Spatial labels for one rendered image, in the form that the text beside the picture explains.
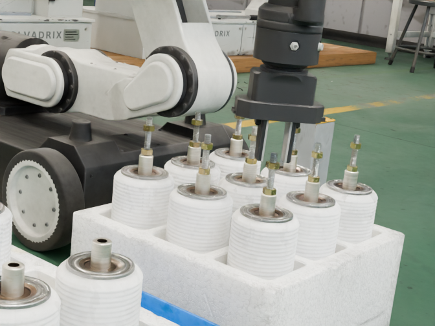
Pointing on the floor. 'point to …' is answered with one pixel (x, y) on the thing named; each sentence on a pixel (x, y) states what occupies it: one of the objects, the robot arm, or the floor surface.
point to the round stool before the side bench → (419, 34)
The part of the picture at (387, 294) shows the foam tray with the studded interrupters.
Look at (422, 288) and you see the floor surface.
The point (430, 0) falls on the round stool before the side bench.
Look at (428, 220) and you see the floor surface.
